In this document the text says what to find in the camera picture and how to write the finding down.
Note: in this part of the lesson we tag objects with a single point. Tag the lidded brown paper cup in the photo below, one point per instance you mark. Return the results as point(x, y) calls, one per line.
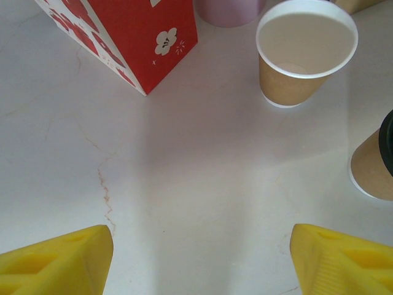
point(368, 172)

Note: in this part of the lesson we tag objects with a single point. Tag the red white paper bag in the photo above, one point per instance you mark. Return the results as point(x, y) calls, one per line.
point(147, 37)

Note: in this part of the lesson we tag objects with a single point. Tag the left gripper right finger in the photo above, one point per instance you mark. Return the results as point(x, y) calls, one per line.
point(344, 264)

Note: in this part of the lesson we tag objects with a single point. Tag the pink holder cup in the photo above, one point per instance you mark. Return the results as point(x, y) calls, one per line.
point(227, 12)

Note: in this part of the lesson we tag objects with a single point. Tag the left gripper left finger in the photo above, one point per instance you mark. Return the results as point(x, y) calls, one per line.
point(55, 264)

